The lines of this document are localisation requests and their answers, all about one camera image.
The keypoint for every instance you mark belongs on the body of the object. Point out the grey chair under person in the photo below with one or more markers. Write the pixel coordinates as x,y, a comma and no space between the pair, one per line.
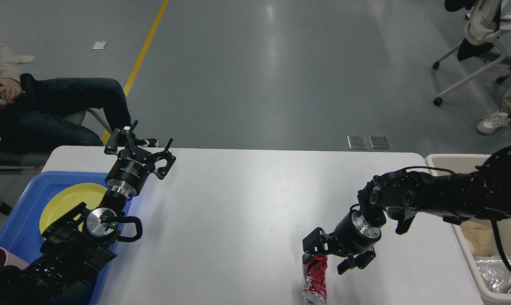
33,160

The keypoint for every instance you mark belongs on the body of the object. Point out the aluminium foil tray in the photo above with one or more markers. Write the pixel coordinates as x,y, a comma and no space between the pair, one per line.
496,275

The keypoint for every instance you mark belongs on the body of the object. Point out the seated person in jeans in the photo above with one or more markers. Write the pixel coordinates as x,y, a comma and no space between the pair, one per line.
36,117

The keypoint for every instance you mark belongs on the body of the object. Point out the metal floor plate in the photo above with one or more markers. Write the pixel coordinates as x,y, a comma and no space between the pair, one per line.
379,142
357,143

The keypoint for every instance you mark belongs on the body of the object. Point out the brown paper bag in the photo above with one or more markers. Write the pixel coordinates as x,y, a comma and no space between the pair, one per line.
479,238

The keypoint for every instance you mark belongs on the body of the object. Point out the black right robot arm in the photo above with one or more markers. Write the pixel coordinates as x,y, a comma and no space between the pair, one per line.
399,195

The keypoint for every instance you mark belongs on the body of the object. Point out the person's bare hand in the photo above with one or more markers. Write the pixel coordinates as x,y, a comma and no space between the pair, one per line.
10,90

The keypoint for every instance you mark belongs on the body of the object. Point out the beige plastic bin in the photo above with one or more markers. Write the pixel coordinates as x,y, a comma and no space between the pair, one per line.
466,163

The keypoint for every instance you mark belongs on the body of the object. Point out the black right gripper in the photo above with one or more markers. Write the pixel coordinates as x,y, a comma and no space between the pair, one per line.
353,238

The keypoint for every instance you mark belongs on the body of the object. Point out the blue plastic tray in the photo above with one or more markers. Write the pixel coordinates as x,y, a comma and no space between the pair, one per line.
21,233

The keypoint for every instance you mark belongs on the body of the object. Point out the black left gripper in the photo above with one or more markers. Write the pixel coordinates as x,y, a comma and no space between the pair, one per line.
129,169

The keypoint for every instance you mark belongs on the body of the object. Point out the yellow plastic plate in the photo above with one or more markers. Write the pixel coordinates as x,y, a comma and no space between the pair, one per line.
89,193

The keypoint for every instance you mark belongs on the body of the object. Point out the white office chair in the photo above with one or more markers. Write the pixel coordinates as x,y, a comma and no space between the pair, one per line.
482,31

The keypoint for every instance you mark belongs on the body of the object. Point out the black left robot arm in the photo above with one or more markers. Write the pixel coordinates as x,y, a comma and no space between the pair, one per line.
76,245

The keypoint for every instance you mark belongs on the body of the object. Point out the crushed red soda can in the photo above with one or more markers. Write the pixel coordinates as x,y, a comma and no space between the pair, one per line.
314,291

